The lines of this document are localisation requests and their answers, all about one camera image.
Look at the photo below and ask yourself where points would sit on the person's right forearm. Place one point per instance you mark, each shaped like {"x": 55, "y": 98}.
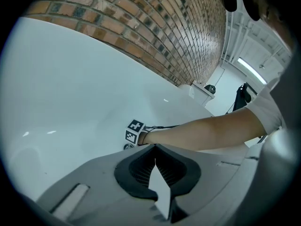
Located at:
{"x": 200, "y": 133}

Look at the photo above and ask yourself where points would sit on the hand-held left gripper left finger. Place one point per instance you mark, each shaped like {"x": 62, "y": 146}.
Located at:
{"x": 98, "y": 187}

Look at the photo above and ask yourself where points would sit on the person's white shirt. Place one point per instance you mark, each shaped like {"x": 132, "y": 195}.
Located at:
{"x": 268, "y": 105}

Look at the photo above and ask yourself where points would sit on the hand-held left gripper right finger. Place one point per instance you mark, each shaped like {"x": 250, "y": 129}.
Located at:
{"x": 211, "y": 173}

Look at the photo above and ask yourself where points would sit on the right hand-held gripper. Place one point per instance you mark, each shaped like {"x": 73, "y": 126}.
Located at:
{"x": 132, "y": 136}

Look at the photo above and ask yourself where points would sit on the person's head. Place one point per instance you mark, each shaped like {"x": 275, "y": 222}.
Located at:
{"x": 275, "y": 15}

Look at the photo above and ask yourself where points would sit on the long ceiling lamp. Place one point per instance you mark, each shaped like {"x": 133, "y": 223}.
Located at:
{"x": 251, "y": 69}

